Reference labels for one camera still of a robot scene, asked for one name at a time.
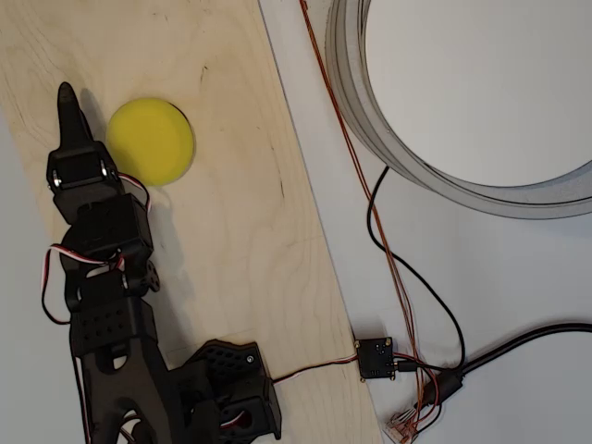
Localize yellow round foam disc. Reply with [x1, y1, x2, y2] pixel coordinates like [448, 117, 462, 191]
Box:
[105, 96, 196, 188]

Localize black lattice robot base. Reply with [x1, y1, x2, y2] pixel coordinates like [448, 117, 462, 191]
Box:
[178, 339, 283, 441]

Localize light plywood board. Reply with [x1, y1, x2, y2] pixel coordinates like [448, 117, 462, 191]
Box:
[0, 0, 385, 444]

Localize grey round lamp base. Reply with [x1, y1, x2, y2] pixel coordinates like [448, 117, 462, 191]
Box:
[325, 0, 592, 221]

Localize black motor controller board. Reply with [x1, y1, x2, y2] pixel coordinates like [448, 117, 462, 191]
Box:
[354, 336, 395, 383]

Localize short gripper servo cable loop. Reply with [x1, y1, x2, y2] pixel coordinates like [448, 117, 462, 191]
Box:
[115, 170, 153, 215]

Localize long wrist servo cable loop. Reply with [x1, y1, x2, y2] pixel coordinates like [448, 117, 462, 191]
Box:
[40, 243, 126, 326]

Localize shoulder servo cable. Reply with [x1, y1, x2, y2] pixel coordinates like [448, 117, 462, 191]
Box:
[216, 409, 253, 431]

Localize thin orange wire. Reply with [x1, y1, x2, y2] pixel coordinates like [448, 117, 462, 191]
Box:
[302, 0, 429, 420]
[299, 0, 420, 417]

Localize white red black base cable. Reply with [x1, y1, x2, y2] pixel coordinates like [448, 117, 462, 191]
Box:
[270, 353, 362, 385]

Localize thin black lamp cable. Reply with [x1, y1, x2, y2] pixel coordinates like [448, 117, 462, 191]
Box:
[367, 166, 466, 374]

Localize clear plastic wire connector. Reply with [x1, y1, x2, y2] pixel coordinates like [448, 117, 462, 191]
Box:
[383, 409, 423, 444]

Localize thick black power cable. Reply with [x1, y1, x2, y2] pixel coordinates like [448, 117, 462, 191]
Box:
[434, 327, 592, 408]
[427, 322, 592, 403]

